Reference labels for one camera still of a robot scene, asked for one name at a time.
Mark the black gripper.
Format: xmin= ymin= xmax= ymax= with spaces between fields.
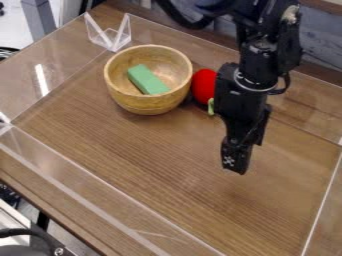
xmin=214 ymin=63 xmax=278 ymax=175

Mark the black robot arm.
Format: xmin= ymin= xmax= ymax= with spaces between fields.
xmin=156 ymin=0 xmax=302 ymax=174

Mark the green rectangular stick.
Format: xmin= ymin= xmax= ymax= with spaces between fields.
xmin=127 ymin=64 xmax=170 ymax=95

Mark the brown wooden bowl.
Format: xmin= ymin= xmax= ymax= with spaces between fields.
xmin=104 ymin=44 xmax=194 ymax=115

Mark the red plush strawberry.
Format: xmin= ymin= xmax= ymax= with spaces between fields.
xmin=191 ymin=69 xmax=216 ymax=116

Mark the black table leg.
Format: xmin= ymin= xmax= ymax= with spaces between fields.
xmin=36 ymin=212 xmax=49 ymax=231

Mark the clear acrylic tray wall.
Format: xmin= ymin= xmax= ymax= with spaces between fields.
xmin=0 ymin=21 xmax=342 ymax=256

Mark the clear acrylic corner bracket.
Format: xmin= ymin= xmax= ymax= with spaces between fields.
xmin=84 ymin=12 xmax=131 ymax=52

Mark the black cable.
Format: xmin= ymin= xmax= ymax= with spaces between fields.
xmin=0 ymin=227 xmax=51 ymax=256

